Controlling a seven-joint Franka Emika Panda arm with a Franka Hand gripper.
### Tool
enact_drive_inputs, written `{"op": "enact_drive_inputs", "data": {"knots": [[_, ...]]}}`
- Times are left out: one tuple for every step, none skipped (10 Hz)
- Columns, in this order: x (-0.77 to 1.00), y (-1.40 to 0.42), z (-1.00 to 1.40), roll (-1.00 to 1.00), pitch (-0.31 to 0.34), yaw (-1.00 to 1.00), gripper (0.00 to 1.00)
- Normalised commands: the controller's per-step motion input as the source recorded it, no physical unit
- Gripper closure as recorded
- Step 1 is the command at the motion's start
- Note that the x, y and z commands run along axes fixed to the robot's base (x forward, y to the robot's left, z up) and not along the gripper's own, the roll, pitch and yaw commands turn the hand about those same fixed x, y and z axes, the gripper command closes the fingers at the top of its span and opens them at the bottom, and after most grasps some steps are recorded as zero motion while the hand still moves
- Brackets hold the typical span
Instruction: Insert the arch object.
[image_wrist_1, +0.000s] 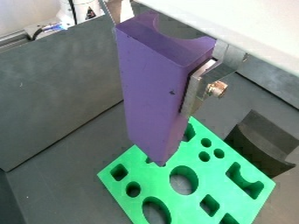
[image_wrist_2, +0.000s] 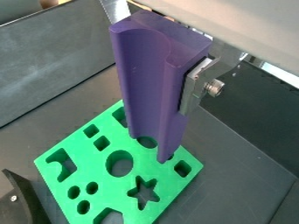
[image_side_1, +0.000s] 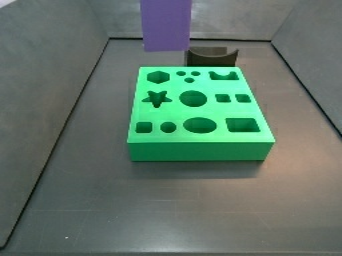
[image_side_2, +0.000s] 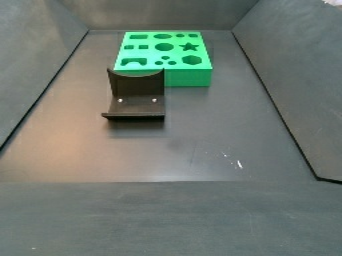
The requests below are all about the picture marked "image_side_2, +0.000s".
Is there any black curved holder bracket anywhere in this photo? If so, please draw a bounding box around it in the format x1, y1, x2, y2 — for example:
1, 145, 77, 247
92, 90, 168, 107
101, 70, 165, 120

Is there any green shape sorter block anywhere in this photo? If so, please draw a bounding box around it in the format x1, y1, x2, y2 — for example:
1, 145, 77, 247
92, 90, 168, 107
113, 31, 212, 87

